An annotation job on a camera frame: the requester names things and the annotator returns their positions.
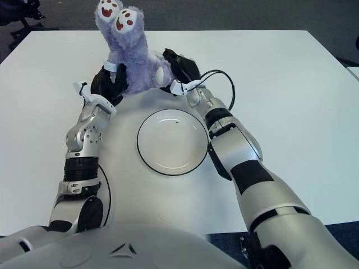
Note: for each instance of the grey robot torso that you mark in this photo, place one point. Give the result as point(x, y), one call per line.
point(126, 252)

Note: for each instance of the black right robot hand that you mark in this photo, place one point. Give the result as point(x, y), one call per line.
point(185, 67)

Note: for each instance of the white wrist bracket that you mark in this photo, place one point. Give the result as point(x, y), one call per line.
point(95, 98)
point(178, 88)

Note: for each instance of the purple plush bunny doll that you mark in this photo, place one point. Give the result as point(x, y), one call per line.
point(131, 56)

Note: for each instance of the black office chair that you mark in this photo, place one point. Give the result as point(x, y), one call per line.
point(16, 14)

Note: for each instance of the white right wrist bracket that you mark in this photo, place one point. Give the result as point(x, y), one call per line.
point(178, 88)

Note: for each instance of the white plate with black rim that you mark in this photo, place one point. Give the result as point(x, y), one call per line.
point(172, 143)

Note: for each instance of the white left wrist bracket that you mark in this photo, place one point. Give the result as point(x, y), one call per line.
point(95, 98)

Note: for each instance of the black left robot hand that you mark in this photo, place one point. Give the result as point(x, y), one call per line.
point(103, 84)

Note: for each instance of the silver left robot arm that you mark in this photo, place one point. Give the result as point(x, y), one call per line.
point(81, 145)

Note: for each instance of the white side table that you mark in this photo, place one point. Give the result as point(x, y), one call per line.
point(353, 73)

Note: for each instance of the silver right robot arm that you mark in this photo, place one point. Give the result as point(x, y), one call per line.
point(238, 157)

